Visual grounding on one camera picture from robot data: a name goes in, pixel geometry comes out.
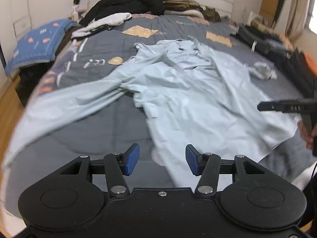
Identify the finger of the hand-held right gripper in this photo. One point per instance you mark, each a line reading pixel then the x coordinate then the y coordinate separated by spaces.
pixel 279 106

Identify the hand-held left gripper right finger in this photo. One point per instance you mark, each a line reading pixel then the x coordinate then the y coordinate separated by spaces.
pixel 192 160

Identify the folded beige blanket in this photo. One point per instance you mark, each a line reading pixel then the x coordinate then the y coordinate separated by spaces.
pixel 178 0

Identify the blue patterned pillow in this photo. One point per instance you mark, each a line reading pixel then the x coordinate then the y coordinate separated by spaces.
pixel 37 42

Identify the light blue hooded jacket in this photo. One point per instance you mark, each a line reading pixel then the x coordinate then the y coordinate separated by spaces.
pixel 185 91

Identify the white wardrobe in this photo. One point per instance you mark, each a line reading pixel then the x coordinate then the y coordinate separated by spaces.
pixel 19 17

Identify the white sweatshirt with black trim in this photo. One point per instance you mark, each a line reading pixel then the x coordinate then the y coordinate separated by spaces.
pixel 106 22

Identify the person's right hand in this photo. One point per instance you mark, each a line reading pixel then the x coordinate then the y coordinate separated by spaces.
pixel 305 133

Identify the white spray bottle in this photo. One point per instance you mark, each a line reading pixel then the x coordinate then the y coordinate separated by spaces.
pixel 74 13

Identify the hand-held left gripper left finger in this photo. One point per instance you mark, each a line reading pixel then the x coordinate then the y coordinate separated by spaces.
pixel 131 158

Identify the window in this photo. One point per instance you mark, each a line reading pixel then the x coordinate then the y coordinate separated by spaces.
pixel 314 12

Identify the tabby cat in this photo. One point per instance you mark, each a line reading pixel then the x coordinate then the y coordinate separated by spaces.
pixel 211 14

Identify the beige curtain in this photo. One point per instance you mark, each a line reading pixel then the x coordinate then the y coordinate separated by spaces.
pixel 298 10

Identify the black board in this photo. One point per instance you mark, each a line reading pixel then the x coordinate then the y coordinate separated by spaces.
pixel 281 5

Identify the black puffer jacket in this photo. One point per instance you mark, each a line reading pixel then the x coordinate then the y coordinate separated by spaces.
pixel 128 2

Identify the stack of folded dark clothes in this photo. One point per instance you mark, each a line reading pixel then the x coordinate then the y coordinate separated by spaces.
pixel 297 64

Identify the grey printed bed quilt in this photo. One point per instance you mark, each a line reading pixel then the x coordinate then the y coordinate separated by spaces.
pixel 99 133

